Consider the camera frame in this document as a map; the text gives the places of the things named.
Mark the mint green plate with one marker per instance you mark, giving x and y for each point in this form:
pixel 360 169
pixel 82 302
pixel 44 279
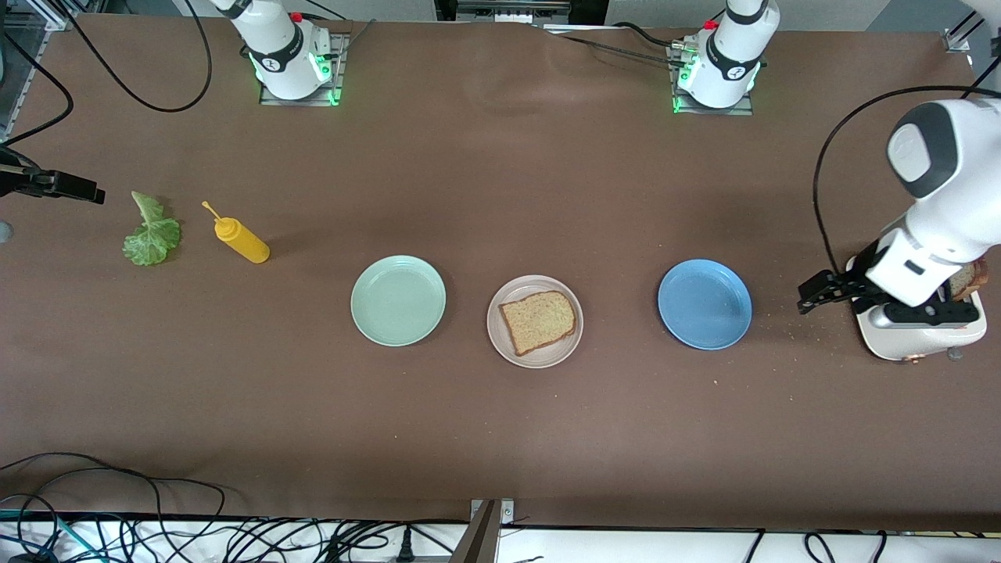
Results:
pixel 398 301

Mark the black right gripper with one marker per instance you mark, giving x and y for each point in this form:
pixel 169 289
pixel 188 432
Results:
pixel 17 179

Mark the aluminium frame profile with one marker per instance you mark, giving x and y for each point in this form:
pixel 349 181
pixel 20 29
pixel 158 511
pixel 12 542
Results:
pixel 39 14

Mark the yellow mustard squeeze bottle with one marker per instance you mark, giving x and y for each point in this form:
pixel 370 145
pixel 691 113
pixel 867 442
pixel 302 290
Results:
pixel 244 242

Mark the silver corner bracket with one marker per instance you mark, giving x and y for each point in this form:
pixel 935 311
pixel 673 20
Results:
pixel 958 41

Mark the beige plate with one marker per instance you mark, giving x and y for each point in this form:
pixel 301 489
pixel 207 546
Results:
pixel 535 356

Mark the grey metal post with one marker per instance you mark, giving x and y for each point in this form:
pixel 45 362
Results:
pixel 478 539

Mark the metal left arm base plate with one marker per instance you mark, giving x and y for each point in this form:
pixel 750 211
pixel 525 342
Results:
pixel 743 109

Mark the white toaster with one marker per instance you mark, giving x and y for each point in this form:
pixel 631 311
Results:
pixel 899 344

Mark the brown bread slice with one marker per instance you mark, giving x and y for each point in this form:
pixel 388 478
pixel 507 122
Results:
pixel 970 281
pixel 538 322

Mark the green lettuce leaf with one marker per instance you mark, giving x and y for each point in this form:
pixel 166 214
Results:
pixel 152 238

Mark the silver angle bracket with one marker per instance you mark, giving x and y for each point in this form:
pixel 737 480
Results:
pixel 507 512

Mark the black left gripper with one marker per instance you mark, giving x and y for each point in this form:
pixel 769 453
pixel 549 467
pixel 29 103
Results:
pixel 851 282

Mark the black equipment behind table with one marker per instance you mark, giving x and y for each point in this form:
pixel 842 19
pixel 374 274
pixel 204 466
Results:
pixel 547 9

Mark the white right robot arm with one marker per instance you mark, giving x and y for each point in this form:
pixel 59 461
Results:
pixel 281 47

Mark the blue plate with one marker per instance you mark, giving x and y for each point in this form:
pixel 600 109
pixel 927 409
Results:
pixel 705 304

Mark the black power plug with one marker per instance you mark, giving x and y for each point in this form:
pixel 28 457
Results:
pixel 404 547

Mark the brown table cover sheet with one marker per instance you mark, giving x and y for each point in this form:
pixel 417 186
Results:
pixel 500 430

